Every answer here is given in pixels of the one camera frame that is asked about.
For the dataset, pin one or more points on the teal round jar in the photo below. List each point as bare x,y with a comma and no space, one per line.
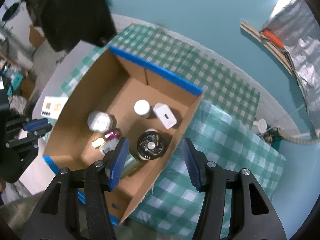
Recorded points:
130,165

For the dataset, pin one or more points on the white octagonal device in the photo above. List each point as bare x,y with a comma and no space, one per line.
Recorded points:
98,121

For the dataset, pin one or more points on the cardboard box with blue edges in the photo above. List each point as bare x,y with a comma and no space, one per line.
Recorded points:
120,92

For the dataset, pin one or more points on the black hanging cloth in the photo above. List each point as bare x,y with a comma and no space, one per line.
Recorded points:
75,12

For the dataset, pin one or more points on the white bottle with red label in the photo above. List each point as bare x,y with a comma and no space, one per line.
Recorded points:
108,147

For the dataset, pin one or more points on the white charger cube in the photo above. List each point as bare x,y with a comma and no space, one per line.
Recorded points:
165,116

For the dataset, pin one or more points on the olive green cloth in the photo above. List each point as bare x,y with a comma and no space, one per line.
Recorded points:
17,215

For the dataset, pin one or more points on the pink and yellow lighter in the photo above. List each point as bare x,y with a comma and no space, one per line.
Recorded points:
112,134

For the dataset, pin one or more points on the cardboard piece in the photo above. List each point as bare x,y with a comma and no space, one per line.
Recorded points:
35,36

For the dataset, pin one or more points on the dark patterned cloth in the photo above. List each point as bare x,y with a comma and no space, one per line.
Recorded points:
271,136

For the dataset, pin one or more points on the wooden window ledge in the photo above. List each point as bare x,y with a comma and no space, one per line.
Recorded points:
267,45

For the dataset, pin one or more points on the white oval case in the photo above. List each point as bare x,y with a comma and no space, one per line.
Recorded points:
142,108

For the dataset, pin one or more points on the silver crinkled curtain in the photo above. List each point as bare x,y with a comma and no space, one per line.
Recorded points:
300,42

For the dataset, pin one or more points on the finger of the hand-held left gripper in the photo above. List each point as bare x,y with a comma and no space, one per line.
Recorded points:
37,125
22,143

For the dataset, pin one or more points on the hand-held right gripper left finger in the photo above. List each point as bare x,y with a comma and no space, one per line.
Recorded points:
118,160

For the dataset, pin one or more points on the striped cloth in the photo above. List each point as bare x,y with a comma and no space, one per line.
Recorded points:
17,103

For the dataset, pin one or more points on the black round fan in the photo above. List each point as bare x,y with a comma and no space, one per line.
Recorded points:
150,145

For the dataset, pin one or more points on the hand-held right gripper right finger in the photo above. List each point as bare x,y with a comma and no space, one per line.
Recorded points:
192,162

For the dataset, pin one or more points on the teal box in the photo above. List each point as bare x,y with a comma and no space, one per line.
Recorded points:
15,82

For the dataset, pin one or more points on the orange oblong object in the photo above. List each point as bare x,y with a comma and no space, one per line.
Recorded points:
273,38

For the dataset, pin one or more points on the matte green checkered cloth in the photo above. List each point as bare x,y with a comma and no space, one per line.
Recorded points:
187,60

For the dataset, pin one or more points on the white round plastic object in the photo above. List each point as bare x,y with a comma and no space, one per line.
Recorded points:
260,125

